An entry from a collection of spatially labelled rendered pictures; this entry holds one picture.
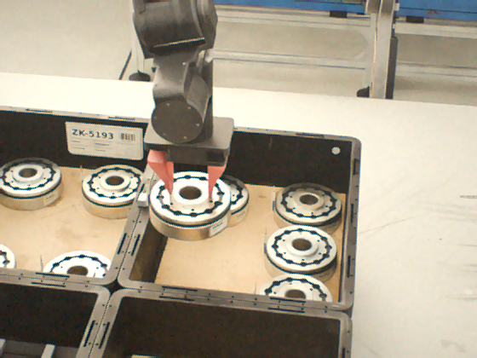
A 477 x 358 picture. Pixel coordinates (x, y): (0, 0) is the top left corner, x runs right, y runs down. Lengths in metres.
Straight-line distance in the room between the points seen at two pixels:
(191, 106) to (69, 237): 0.50
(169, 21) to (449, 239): 0.81
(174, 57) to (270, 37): 2.78
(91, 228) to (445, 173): 0.73
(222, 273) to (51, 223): 0.28
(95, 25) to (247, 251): 2.61
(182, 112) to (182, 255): 0.43
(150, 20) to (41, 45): 2.77
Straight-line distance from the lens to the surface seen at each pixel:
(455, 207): 1.78
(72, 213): 1.50
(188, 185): 1.22
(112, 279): 1.22
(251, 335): 1.21
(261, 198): 1.52
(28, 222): 1.49
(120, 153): 1.56
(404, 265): 1.63
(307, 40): 3.83
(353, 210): 1.37
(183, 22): 1.04
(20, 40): 3.86
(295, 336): 1.20
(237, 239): 1.44
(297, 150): 1.51
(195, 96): 1.03
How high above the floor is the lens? 1.74
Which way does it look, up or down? 36 degrees down
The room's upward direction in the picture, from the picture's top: 2 degrees clockwise
